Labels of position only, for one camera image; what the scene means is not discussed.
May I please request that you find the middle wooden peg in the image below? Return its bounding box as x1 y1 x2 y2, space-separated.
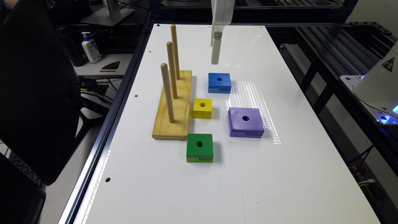
167 41 178 99

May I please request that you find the white pump lotion bottle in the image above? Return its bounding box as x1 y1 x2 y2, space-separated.
81 32 101 63

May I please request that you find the yellow block with hole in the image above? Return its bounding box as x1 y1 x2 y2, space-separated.
192 98 212 119

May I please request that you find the front wooden peg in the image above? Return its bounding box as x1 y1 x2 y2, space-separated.
160 63 175 123

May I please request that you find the grey monitor stand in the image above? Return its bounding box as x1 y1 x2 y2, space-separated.
80 0 135 26

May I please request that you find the wooden peg base board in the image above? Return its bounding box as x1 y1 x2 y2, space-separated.
152 70 192 141

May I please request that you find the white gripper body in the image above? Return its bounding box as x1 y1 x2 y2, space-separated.
211 0 235 26

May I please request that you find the blue block with hole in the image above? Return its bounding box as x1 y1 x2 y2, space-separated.
208 73 231 93

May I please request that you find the rear wooden peg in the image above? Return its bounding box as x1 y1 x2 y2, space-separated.
170 24 180 80

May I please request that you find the black cylindrical bottle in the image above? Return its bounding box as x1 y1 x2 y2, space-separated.
55 24 86 67

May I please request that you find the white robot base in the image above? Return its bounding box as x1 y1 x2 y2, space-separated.
340 44 397 126

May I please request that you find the green block with hole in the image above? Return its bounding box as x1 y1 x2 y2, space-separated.
186 134 213 162

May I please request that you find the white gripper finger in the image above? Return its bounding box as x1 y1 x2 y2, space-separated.
211 24 224 65

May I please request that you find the wooden peg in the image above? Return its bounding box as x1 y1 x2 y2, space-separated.
170 24 180 80
160 63 175 123
167 41 178 99

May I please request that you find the purple block with hole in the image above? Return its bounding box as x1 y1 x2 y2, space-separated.
228 108 264 138

